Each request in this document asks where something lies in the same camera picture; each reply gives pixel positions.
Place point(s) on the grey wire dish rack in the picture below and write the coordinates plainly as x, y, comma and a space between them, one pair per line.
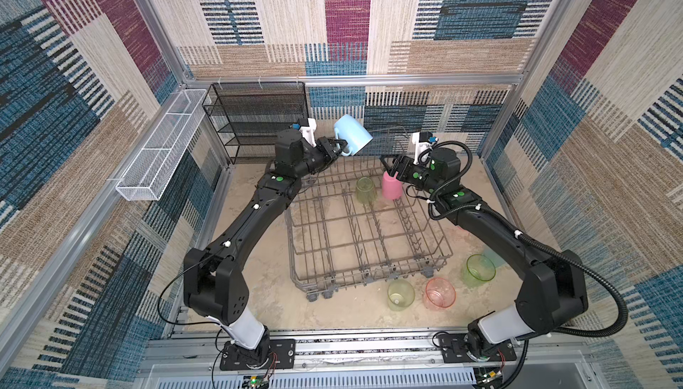
335, 242

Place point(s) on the pink plastic cup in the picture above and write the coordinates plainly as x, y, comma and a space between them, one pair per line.
392, 188

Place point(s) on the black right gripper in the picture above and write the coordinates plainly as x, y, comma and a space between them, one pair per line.
401, 160

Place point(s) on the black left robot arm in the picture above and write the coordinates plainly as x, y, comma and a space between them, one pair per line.
214, 286

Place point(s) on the light blue mug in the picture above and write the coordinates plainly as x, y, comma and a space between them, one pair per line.
351, 130

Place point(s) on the green translucent cup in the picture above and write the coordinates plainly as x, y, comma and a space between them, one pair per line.
366, 191

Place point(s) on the green cup by right arm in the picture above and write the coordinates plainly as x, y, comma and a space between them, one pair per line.
478, 270

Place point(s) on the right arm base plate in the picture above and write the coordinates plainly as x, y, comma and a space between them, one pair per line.
454, 350

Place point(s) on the black mesh shelf unit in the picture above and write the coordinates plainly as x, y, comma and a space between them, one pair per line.
248, 115

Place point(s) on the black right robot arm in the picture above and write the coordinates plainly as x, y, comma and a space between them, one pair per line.
553, 289

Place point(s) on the pink translucent cup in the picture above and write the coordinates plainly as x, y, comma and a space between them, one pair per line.
439, 294

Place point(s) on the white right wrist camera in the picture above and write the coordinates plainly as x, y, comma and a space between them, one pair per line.
421, 141

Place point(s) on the teal cup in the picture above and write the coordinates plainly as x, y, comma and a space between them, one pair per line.
495, 258

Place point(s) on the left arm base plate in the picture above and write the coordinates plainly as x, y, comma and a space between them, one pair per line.
278, 354

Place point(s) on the white wire wall basket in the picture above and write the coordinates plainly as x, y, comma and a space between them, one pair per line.
148, 176

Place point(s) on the yellow-green translucent cup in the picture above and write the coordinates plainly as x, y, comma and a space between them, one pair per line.
400, 295

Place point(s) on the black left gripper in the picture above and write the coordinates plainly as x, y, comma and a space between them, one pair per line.
323, 149

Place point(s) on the aluminium front rail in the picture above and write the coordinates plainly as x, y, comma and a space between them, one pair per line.
377, 358

